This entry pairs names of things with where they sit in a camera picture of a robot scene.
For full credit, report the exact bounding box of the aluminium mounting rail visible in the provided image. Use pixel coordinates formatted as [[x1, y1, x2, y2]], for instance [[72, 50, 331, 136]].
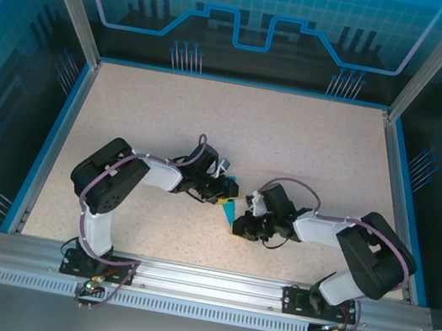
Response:
[[0, 231, 439, 331]]

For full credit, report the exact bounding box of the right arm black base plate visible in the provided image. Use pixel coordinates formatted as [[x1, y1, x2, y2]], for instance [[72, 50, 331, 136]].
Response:
[[278, 283, 365, 328]]

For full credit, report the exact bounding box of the slotted cable duct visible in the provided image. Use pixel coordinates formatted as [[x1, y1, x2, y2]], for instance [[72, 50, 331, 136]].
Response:
[[0, 268, 316, 331]]

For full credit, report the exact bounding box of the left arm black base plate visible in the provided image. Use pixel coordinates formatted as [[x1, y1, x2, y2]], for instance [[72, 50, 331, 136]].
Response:
[[58, 247, 140, 287]]

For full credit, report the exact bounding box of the cable connector with red wires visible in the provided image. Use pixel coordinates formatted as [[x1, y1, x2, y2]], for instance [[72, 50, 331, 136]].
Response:
[[308, 317, 350, 331]]

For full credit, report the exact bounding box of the aluminium side rail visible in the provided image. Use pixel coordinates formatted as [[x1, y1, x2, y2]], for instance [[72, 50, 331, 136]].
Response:
[[5, 49, 103, 245], [352, 111, 442, 306]]

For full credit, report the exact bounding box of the cable connector with green light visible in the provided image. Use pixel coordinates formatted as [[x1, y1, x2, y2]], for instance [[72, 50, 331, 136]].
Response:
[[79, 273, 107, 296]]

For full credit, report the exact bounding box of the aluminium frame post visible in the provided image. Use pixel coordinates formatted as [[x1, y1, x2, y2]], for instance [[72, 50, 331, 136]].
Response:
[[12, 0, 114, 74], [382, 0, 442, 133]]

